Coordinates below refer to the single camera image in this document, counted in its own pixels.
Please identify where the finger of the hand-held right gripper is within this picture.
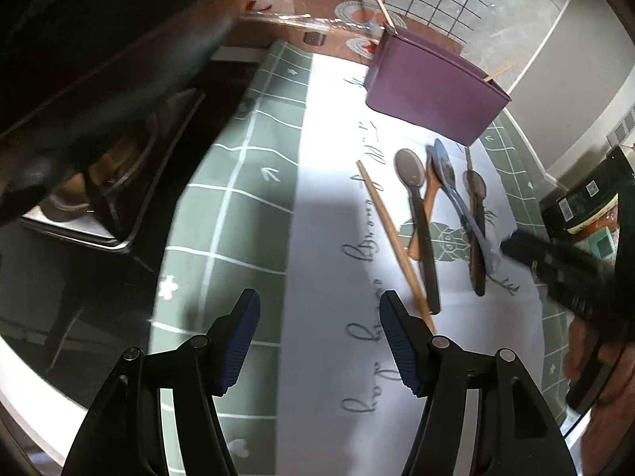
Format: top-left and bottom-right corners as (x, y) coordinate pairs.
(501, 230), (616, 284)
(531, 258), (604, 321)

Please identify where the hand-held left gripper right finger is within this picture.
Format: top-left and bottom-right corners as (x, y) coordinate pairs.
(379, 291), (579, 476)

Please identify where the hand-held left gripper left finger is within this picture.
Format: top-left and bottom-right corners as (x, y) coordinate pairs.
(62, 288), (262, 476)

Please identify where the light wooden spoon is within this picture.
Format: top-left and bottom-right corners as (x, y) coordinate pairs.
(408, 156), (443, 261)

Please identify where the dark brown spoon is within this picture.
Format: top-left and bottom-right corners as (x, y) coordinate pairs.
(462, 146), (490, 297)

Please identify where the blue plastic spoon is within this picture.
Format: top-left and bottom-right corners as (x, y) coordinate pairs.
(427, 139), (498, 273)

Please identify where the grey spoon with black handle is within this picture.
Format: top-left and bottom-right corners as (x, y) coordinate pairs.
(394, 148), (442, 314)

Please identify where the purple utensil holder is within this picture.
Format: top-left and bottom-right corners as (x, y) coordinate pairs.
(364, 29), (512, 146)

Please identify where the person's right hand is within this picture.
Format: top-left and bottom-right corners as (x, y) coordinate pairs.
(564, 315), (635, 457)

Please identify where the green and white printed mat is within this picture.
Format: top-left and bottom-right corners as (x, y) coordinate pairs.
(149, 40), (576, 476)

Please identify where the metal sink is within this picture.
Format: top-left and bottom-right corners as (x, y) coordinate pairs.
(20, 88), (207, 259)

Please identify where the black kitchen appliance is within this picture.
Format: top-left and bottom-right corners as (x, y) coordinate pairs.
(0, 0), (281, 226)

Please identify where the white wall vent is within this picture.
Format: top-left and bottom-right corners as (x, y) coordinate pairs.
(608, 108), (635, 148)

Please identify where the kitchen wall poster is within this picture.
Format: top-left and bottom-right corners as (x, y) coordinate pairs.
(238, 0), (582, 63)

